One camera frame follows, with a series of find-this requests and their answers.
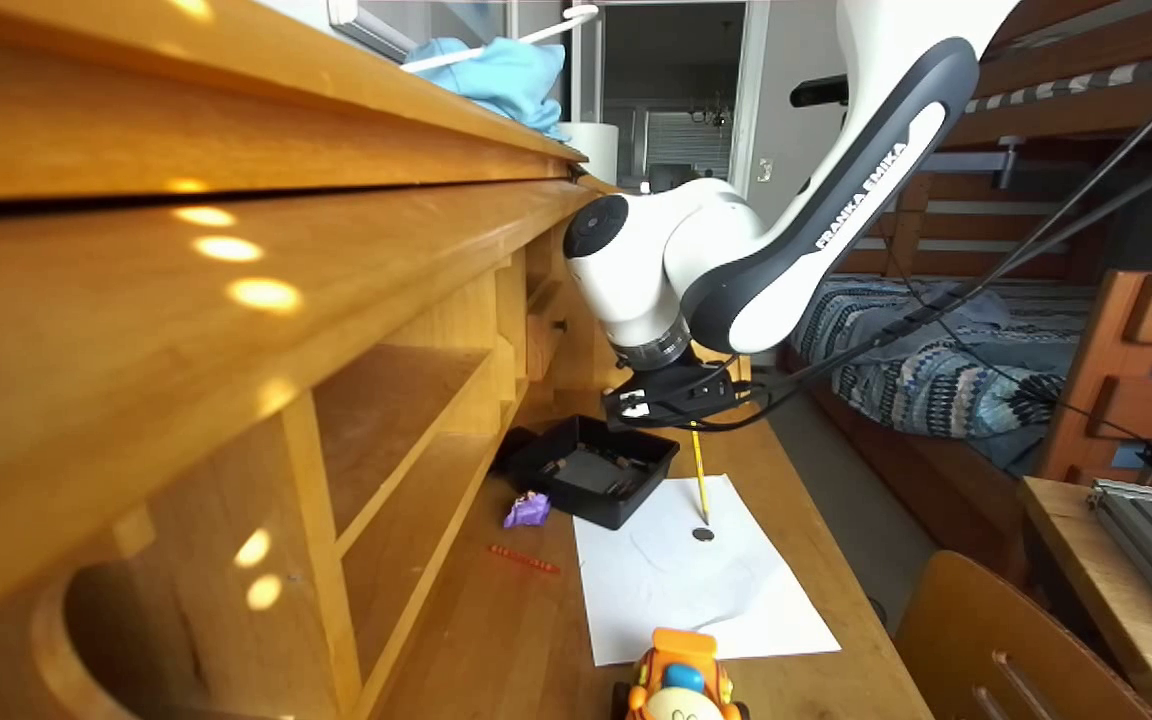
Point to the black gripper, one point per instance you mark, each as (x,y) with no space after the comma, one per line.
(682,394)

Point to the yellow pencil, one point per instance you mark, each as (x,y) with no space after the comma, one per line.
(699,477)

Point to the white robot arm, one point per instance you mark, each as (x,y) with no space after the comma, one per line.
(689,273)

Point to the black plastic tray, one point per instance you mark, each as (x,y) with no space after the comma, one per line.
(588,469)

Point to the white paper sheet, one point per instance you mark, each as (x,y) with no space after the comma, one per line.
(657,574)

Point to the purple small toy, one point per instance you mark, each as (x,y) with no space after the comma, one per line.
(531,511)

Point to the red pen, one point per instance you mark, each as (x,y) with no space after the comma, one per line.
(521,562)

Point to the orange toy car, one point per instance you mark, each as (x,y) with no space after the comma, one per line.
(678,679)

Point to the striped blue blanket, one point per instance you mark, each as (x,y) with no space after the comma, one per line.
(985,373)

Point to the blue cloth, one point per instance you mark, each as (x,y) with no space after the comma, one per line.
(504,80)

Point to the wooden chair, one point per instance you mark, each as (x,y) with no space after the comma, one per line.
(982,650)

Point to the white clothes hanger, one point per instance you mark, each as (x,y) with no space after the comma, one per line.
(541,40)

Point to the wooden roll-top desk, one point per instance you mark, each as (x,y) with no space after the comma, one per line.
(267,318)

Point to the wooden side table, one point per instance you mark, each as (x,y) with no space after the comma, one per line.
(1087,576)

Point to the black camera on stand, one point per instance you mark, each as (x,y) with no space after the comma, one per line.
(817,95)

